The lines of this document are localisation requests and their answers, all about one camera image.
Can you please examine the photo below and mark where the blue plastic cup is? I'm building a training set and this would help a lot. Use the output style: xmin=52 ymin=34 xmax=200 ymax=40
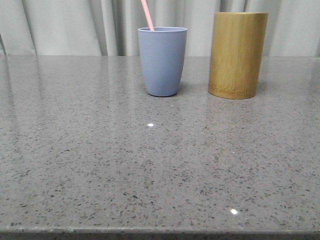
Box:
xmin=138 ymin=27 xmax=188 ymax=97

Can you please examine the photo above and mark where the bamboo wooden cylinder holder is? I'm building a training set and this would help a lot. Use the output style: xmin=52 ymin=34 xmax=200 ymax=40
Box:
xmin=208 ymin=12 xmax=268 ymax=100

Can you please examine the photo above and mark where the grey pleated curtain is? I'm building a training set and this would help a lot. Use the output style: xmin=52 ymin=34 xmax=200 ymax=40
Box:
xmin=0 ymin=0 xmax=320 ymax=57

